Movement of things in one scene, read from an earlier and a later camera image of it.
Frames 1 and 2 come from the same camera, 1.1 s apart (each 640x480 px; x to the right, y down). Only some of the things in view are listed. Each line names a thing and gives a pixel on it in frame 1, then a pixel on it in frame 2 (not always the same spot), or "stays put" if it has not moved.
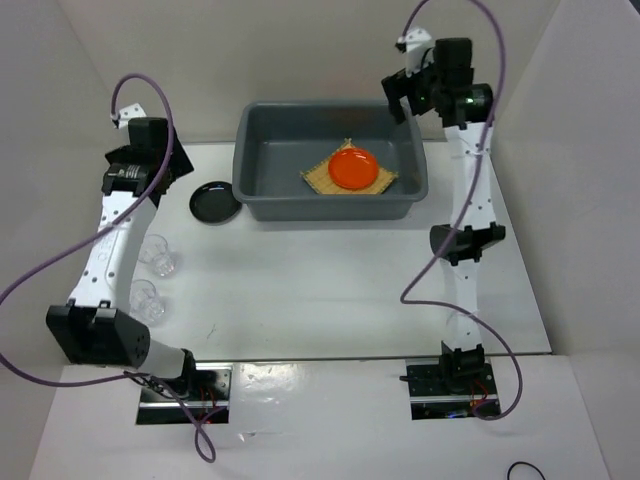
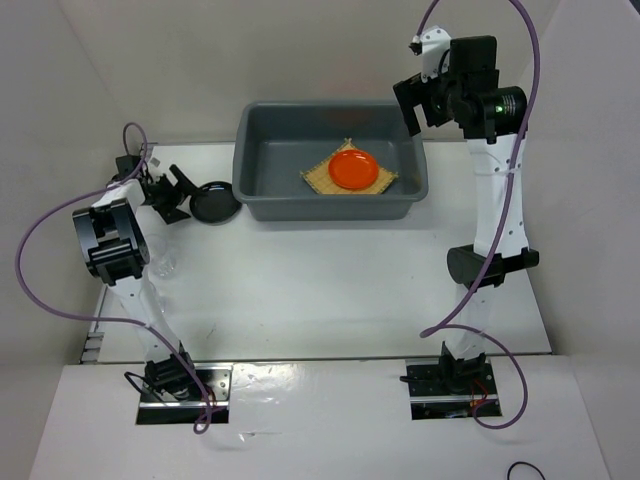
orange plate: [353, 169] stays put
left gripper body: [179, 163] → [163, 193]
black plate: [214, 202] stays put
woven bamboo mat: [318, 177] stays put
